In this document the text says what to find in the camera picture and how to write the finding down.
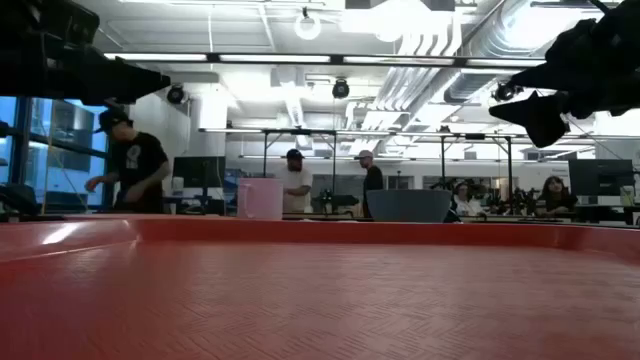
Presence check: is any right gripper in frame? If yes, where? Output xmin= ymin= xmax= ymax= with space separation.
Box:
xmin=488 ymin=0 xmax=640 ymax=149

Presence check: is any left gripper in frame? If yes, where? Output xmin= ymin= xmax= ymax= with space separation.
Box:
xmin=0 ymin=29 xmax=172 ymax=107

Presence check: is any blue plastic bowl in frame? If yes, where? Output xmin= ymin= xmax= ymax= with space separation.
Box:
xmin=365 ymin=188 xmax=453 ymax=224

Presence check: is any lilac plastic mug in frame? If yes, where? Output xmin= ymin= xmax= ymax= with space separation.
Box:
xmin=236 ymin=177 xmax=285 ymax=222

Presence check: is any red plastic tray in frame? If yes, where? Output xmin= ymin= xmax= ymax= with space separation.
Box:
xmin=0 ymin=213 xmax=640 ymax=360

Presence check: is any person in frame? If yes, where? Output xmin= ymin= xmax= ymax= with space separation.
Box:
xmin=353 ymin=149 xmax=385 ymax=219
xmin=84 ymin=107 xmax=170 ymax=215
xmin=451 ymin=180 xmax=489 ymax=217
xmin=274 ymin=148 xmax=315 ymax=214
xmin=535 ymin=175 xmax=580 ymax=217

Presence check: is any large dark-framed window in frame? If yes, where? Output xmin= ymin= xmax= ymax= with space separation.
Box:
xmin=0 ymin=96 xmax=110 ymax=210

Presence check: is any black computer monitor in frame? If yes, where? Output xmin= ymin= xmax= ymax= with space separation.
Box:
xmin=172 ymin=155 xmax=227 ymax=190
xmin=568 ymin=158 xmax=635 ymax=197

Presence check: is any silver ventilation duct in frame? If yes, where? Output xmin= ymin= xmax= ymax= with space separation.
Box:
xmin=442 ymin=0 xmax=576 ymax=104

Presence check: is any black metal gantry frame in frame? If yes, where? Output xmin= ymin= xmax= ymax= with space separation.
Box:
xmin=438 ymin=131 xmax=515 ymax=201
xmin=262 ymin=128 xmax=339 ymax=201

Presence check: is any black ceiling light rail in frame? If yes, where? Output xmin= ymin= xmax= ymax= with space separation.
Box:
xmin=102 ymin=49 xmax=549 ymax=70

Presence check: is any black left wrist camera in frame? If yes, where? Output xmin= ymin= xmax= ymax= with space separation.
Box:
xmin=19 ymin=0 xmax=102 ymax=49

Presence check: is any yellow extension cable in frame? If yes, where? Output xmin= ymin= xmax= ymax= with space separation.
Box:
xmin=41 ymin=97 xmax=90 ymax=211

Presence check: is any white ring ceiling light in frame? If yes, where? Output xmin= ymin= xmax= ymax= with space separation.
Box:
xmin=293 ymin=9 xmax=323 ymax=42

